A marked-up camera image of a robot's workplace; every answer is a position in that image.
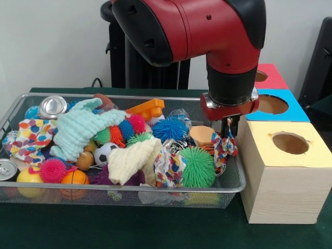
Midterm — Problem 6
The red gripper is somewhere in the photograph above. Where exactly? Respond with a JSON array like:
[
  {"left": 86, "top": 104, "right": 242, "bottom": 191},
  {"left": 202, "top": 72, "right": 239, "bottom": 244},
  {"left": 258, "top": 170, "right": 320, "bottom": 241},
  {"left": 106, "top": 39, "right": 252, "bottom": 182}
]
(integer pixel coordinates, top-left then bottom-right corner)
[{"left": 201, "top": 88, "right": 260, "bottom": 136}]

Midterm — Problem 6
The small polka-dot cloth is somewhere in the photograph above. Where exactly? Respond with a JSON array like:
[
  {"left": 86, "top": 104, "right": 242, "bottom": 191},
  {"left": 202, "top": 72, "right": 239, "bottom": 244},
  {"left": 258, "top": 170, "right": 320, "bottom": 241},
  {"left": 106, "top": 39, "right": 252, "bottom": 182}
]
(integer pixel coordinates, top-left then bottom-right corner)
[{"left": 212, "top": 131, "right": 238, "bottom": 176}]

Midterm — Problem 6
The clear mesh bin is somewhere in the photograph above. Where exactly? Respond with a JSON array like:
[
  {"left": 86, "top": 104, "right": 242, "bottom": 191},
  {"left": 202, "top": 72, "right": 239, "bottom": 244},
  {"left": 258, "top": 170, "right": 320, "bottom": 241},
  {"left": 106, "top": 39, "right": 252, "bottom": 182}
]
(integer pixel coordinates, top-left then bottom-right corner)
[{"left": 0, "top": 92, "right": 247, "bottom": 209}]

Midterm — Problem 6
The wooden box with three holes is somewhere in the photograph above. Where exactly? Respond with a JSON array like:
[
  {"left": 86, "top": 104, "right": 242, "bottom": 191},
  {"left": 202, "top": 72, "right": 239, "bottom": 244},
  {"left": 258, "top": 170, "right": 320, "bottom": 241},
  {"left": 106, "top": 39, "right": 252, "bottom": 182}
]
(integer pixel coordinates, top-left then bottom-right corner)
[{"left": 228, "top": 63, "right": 332, "bottom": 225}]

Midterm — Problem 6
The green spiky ball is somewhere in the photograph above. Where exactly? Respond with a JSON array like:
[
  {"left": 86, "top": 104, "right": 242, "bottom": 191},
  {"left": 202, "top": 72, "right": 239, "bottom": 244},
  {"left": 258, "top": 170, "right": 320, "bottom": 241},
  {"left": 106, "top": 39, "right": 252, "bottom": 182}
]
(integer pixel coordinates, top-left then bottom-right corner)
[{"left": 179, "top": 146, "right": 216, "bottom": 188}]

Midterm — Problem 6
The blue spiky ball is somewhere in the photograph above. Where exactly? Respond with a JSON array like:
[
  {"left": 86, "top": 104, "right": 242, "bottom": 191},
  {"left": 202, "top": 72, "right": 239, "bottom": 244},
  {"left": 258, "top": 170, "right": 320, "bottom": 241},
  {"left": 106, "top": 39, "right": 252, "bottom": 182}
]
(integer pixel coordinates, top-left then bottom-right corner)
[{"left": 151, "top": 118, "right": 189, "bottom": 144}]

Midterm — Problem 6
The orange plastic toy brick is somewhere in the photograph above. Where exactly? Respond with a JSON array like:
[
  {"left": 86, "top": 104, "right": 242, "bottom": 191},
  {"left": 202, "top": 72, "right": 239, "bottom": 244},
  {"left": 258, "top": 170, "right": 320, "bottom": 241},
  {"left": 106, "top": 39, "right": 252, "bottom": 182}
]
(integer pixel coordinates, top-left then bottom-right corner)
[{"left": 126, "top": 99, "right": 165, "bottom": 122}]

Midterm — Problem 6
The cream yellow cloth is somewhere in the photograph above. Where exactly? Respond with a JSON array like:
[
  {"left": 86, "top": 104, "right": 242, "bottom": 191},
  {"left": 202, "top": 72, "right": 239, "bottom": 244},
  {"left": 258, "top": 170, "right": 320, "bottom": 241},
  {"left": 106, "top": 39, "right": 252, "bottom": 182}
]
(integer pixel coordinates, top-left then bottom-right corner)
[{"left": 107, "top": 137, "right": 163, "bottom": 186}]

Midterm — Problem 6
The black upright panel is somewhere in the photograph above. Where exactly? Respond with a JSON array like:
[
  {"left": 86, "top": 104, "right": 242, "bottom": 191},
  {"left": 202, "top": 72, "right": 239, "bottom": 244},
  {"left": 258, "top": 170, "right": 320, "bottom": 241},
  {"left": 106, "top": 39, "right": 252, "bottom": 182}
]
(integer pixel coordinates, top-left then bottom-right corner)
[{"left": 298, "top": 17, "right": 332, "bottom": 112}]

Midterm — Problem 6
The small soccer ball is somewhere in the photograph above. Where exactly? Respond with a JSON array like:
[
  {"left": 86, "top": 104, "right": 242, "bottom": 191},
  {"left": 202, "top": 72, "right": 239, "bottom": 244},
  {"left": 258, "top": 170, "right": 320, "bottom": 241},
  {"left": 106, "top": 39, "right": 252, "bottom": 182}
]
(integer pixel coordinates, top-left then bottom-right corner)
[{"left": 94, "top": 143, "right": 119, "bottom": 167}]

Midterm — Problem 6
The dark green tablecloth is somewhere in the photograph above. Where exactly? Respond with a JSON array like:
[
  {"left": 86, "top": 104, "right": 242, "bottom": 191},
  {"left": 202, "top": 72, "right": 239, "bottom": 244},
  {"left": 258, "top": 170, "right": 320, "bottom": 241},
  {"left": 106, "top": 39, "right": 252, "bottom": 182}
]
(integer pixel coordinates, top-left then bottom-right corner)
[{"left": 0, "top": 87, "right": 332, "bottom": 249}]

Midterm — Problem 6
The mint green cloth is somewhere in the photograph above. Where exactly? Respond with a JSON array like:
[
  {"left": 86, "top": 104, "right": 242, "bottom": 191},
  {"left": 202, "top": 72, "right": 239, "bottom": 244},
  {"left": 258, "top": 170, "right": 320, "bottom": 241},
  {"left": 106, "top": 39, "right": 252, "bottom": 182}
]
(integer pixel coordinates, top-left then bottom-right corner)
[{"left": 50, "top": 98, "right": 127, "bottom": 162}]

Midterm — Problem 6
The small orange basketball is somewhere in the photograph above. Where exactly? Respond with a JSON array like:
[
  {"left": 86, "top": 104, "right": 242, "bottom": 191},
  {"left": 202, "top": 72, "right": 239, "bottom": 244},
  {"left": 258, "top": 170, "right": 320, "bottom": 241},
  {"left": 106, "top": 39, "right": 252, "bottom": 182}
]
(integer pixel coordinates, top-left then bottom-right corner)
[{"left": 60, "top": 170, "right": 90, "bottom": 201}]

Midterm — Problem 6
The silver drink can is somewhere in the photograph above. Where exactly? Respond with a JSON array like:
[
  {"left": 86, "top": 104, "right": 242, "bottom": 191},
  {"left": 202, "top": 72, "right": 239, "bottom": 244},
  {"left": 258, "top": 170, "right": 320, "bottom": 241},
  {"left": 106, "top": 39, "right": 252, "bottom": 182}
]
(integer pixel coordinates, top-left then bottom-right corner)
[{"left": 38, "top": 95, "right": 68, "bottom": 120}]

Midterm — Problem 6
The pink spiky ball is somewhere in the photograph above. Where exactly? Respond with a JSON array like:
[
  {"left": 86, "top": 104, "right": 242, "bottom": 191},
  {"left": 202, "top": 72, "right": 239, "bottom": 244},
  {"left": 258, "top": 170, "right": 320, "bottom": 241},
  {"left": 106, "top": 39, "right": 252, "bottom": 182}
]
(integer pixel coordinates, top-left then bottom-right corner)
[{"left": 39, "top": 158, "right": 67, "bottom": 184}]

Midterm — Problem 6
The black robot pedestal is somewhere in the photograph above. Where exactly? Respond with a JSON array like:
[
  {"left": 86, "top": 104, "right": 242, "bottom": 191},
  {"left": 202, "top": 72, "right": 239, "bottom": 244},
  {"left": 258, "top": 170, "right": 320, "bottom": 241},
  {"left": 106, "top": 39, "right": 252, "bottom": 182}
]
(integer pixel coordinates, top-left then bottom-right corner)
[{"left": 101, "top": 0, "right": 190, "bottom": 89}]

